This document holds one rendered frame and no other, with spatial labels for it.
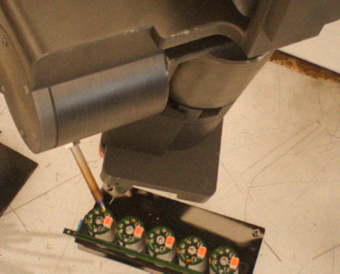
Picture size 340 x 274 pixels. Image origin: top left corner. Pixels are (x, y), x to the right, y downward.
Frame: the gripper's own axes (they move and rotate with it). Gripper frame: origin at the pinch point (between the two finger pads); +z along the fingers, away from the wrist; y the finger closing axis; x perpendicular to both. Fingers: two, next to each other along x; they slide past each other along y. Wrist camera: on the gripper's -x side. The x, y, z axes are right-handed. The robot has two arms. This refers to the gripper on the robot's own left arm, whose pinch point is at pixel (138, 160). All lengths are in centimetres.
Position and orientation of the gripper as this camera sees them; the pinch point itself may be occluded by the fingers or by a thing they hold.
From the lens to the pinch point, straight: 48.5
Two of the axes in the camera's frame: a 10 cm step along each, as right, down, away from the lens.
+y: -1.2, 9.0, -4.2
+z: -2.5, 3.8, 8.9
